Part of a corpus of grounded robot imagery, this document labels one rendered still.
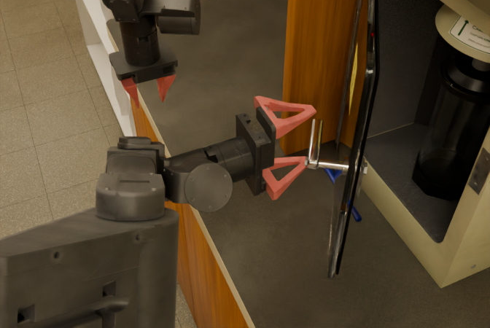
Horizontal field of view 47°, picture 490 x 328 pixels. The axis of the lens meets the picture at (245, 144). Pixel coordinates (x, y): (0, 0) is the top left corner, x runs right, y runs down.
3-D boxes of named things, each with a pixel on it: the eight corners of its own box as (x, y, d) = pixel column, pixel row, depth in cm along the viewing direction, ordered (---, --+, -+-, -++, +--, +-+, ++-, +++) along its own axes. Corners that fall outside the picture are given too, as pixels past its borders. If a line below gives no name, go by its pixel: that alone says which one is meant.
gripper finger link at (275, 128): (328, 111, 71) (261, 132, 68) (323, 151, 76) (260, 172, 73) (302, 81, 76) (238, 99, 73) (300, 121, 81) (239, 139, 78)
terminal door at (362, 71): (340, 145, 107) (375, -59, 79) (332, 283, 85) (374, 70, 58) (337, 144, 107) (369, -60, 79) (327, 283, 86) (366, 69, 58)
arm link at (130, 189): (76, 192, 30) (73, 383, 31) (182, 192, 31) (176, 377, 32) (109, 130, 72) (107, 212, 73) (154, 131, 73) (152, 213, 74)
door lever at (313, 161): (346, 131, 81) (349, 118, 79) (344, 180, 74) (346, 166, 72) (309, 127, 82) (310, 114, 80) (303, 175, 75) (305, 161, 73)
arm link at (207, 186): (116, 135, 71) (114, 202, 72) (128, 145, 60) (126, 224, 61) (207, 137, 75) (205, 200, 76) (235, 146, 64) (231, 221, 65)
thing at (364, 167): (362, 186, 78) (367, 157, 74) (361, 197, 76) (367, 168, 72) (347, 184, 78) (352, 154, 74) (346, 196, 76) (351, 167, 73)
